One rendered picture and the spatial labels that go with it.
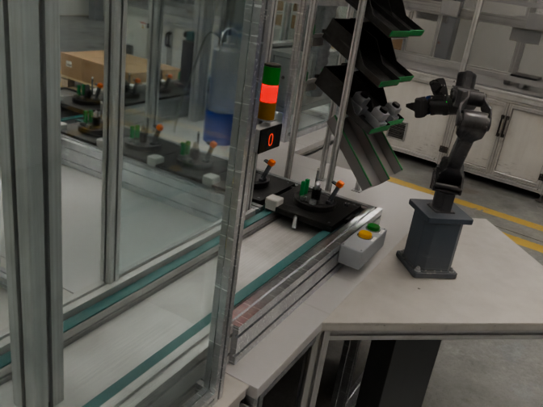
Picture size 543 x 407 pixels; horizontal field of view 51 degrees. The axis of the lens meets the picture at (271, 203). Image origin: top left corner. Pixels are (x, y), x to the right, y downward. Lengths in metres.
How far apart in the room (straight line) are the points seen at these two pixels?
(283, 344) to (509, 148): 4.58
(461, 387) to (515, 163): 3.23
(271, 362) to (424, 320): 0.47
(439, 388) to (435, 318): 1.24
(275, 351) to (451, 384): 1.64
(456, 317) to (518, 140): 4.16
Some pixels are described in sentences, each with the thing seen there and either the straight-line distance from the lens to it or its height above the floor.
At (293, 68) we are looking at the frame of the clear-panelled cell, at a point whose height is 1.23.
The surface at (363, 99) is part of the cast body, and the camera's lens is 2.00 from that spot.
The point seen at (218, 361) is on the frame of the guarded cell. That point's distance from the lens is 1.12.
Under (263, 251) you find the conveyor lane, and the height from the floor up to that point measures 0.92.
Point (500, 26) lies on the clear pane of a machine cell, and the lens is 5.66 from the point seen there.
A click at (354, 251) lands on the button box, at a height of 0.95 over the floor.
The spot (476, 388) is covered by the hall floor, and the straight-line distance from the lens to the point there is 2.92.
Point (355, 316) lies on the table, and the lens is 1.52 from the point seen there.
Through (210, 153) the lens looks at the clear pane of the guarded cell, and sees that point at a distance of 0.86.
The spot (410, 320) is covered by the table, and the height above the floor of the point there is 0.86.
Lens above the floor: 1.67
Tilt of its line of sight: 23 degrees down
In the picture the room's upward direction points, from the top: 8 degrees clockwise
